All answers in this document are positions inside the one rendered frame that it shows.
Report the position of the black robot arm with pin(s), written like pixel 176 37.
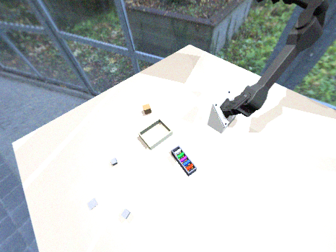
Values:
pixel 307 29

